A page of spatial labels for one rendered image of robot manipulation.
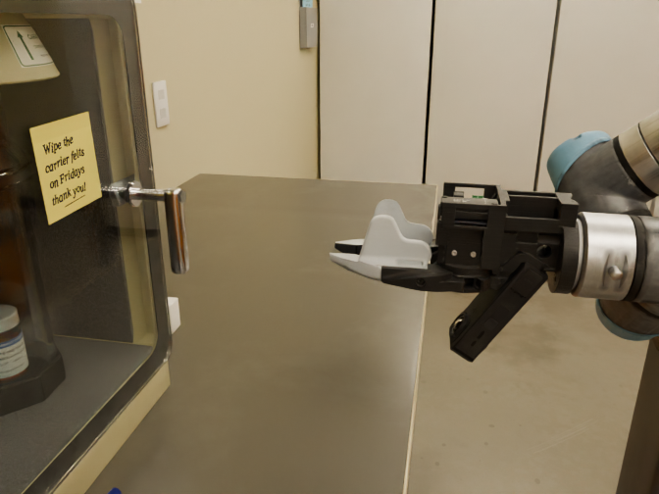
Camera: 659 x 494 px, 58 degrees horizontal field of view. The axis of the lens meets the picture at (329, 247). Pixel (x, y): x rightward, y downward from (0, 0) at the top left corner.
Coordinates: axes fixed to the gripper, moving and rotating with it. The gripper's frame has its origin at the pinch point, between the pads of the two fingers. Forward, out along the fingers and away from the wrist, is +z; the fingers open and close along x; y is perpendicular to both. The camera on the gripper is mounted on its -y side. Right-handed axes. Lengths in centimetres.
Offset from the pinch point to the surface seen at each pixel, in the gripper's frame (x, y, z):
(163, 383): -4.0, -19.7, 22.7
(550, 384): -163, -114, -58
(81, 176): 7.6, 8.7, 21.7
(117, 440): 6.6, -19.7, 22.7
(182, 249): 0.2, -0.3, 16.6
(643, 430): -49, -50, -49
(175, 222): 0.4, 2.7, 17.1
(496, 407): -144, -114, -35
